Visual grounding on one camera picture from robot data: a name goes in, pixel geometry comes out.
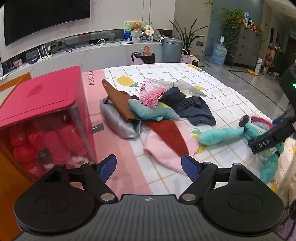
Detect turquoise long plush toy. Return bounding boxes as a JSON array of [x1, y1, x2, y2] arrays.
[[198, 115, 284, 184]]

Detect pink soft cloth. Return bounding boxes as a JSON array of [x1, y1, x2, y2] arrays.
[[144, 121, 199, 174]]

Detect brown felt pouch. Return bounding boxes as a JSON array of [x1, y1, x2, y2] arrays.
[[102, 79, 137, 122]]

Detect clear biohazard plastic bag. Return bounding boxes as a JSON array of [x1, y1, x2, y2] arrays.
[[172, 79, 207, 97]]

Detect pink brocade tassel pouch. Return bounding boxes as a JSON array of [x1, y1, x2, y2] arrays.
[[139, 79, 167, 108]]

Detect lemon print pink tablecloth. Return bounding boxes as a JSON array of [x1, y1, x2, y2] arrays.
[[81, 62, 296, 197]]

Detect dark red knit cloth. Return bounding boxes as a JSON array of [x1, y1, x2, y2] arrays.
[[142, 120, 189, 157]]

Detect grey silver fabric pouch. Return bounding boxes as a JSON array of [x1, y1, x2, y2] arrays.
[[100, 97, 141, 139]]

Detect navy blue knit hat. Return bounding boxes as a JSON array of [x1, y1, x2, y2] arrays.
[[159, 87, 216, 126]]

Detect red storage box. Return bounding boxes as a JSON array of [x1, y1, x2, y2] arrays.
[[1, 66, 95, 179]]

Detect teal plush dinosaur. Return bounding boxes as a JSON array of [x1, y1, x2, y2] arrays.
[[128, 99, 181, 121]]

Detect orange wooden box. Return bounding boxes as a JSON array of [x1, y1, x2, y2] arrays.
[[0, 71, 37, 241]]

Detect grey drawer cabinet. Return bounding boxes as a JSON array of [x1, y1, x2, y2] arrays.
[[225, 26, 262, 68]]

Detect blue water jug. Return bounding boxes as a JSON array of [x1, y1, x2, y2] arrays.
[[210, 36, 227, 66]]

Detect pink space heater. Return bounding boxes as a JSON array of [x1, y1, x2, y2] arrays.
[[180, 49, 199, 67]]

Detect trailing ivy plant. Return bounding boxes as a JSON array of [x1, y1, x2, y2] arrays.
[[204, 0, 264, 55]]

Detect pink bin with black bag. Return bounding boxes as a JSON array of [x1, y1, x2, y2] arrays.
[[131, 46, 155, 65]]

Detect grey metal trash can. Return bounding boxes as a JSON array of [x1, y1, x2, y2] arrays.
[[162, 38, 183, 63]]

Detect white wifi router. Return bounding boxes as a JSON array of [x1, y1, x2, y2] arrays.
[[37, 44, 53, 62]]

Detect green potted plant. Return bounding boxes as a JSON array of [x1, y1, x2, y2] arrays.
[[169, 19, 208, 55]]

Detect brown teddy bear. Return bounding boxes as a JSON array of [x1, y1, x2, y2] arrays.
[[130, 21, 142, 32]]

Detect black television screen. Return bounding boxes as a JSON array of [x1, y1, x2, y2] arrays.
[[2, 0, 90, 46]]

